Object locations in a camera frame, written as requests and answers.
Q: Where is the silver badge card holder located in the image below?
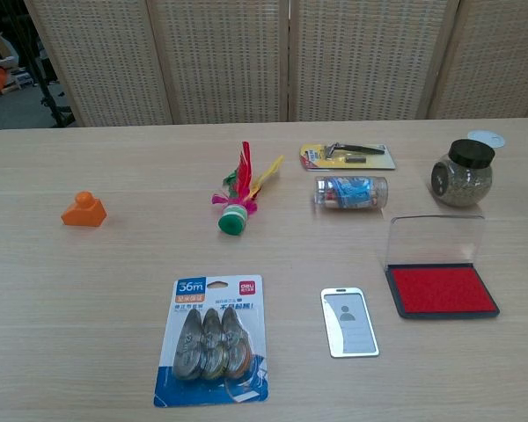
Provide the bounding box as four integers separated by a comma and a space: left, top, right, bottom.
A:
319, 287, 380, 359

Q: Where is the orange toy block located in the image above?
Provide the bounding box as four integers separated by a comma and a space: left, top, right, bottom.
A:
61, 190, 108, 229

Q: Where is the red ink pad clear lid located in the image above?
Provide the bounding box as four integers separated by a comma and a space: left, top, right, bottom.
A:
384, 214, 501, 320

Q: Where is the colourful feather shuttlecock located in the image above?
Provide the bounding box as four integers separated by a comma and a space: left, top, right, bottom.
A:
210, 141, 286, 237

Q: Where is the clear plastic tube with items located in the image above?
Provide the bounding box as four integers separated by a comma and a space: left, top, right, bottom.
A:
313, 175, 389, 212

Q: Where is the razor blister pack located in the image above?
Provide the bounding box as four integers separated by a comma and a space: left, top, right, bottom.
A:
298, 141, 398, 172

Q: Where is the correction tape blister pack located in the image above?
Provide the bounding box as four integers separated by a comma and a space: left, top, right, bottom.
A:
152, 274, 270, 409

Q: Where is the woven folding screen panel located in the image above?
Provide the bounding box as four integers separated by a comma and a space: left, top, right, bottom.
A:
287, 0, 461, 123
146, 0, 291, 126
427, 0, 528, 120
24, 0, 173, 128

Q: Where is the glass jar with black lid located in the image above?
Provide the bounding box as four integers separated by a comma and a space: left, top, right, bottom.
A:
430, 139, 497, 207

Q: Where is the black tripod stand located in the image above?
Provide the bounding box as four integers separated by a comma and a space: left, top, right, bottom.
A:
8, 0, 78, 129

